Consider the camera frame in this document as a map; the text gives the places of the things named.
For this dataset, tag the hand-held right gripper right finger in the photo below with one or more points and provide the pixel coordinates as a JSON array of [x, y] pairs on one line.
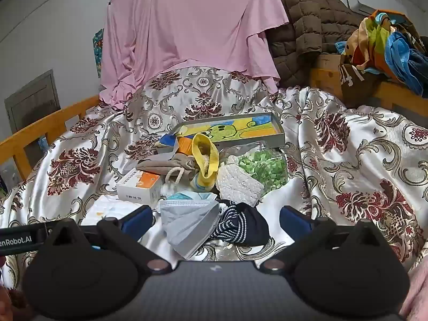
[[294, 220]]

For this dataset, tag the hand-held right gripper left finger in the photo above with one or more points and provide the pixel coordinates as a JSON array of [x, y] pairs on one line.
[[137, 220]]

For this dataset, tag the white printed cloth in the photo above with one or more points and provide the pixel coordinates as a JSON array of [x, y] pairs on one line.
[[107, 207]]

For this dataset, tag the navy striped sock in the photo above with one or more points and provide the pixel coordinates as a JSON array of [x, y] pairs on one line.
[[247, 224]]

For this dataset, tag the grey face mask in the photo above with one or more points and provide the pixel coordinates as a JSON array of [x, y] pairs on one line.
[[187, 220]]

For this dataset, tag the blue face mask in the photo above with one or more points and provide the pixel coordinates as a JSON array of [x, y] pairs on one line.
[[187, 195]]

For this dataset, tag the orange cloth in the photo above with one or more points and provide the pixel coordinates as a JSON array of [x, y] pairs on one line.
[[185, 147]]

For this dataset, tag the grey tray with colourful picture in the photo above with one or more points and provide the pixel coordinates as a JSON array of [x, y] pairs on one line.
[[234, 127]]

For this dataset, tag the white and orange box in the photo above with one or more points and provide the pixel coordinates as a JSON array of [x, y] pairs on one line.
[[137, 190]]

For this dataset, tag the clear bag of green pieces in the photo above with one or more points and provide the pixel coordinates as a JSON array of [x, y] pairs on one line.
[[264, 165]]

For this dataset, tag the white foam piece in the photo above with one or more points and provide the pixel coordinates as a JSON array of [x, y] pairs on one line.
[[237, 182]]

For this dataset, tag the blue and white cloth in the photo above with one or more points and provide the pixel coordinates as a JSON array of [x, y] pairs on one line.
[[167, 140]]

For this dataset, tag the blue printed item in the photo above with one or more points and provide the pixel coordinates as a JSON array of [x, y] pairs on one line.
[[42, 145]]

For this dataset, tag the yellow sock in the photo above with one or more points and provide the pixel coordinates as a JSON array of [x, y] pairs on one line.
[[197, 142]]

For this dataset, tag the patterned satin blanket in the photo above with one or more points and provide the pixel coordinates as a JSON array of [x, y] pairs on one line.
[[351, 133]]

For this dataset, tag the cardboard box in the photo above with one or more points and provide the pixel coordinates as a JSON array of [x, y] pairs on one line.
[[324, 78]]

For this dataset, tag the blue denim clothes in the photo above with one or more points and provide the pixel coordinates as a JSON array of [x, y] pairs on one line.
[[401, 53]]

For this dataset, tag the colourful printed cloth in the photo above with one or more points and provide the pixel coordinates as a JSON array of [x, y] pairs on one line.
[[371, 36]]

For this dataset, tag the pink cloth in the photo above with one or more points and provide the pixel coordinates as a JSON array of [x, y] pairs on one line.
[[187, 23]]

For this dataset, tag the brown quilted jacket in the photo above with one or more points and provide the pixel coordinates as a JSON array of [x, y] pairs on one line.
[[311, 16]]

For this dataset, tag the wooden bed rail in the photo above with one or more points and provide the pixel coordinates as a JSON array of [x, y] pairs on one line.
[[43, 120]]

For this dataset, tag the grey wall panel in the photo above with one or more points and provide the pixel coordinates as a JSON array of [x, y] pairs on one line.
[[30, 100]]

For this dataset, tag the colourful wall poster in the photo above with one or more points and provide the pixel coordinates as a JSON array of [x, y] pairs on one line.
[[97, 50]]

